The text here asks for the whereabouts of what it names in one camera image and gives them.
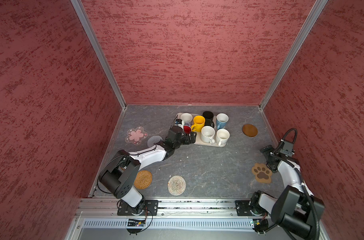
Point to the white mug purple band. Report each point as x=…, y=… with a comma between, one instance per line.
x=187, y=119

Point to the pink flower coaster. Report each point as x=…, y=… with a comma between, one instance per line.
x=136, y=135

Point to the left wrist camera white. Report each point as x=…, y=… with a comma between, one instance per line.
x=179, y=123

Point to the beige serving tray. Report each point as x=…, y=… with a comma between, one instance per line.
x=198, y=139

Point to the black mug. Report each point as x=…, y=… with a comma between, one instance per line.
x=209, y=118

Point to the brown paw coaster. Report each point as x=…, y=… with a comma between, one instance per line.
x=262, y=173

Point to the brown woven rattan coaster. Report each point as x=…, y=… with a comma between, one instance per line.
x=143, y=180

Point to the aluminium mounting rail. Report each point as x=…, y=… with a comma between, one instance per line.
x=167, y=208

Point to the brown round wooden coaster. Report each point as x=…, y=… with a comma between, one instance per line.
x=249, y=130

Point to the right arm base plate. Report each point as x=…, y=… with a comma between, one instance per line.
x=244, y=209

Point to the yellow mug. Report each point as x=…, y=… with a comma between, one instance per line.
x=198, y=123

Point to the beige woven spiral coaster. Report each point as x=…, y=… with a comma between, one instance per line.
x=176, y=185

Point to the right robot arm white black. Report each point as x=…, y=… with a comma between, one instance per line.
x=296, y=210

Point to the white mug right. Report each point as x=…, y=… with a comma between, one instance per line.
x=222, y=137

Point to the white mug red inside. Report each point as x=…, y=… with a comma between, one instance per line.
x=187, y=129

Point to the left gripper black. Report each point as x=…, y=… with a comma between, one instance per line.
x=192, y=138

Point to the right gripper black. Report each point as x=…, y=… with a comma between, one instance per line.
x=265, y=152

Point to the grey round coaster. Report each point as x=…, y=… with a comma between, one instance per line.
x=154, y=140

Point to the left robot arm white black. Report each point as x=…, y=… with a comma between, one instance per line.
x=119, y=175

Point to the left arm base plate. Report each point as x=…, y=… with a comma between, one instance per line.
x=144, y=208

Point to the light blue mug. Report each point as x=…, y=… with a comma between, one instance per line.
x=221, y=120

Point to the white mug centre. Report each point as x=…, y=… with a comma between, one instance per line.
x=207, y=135

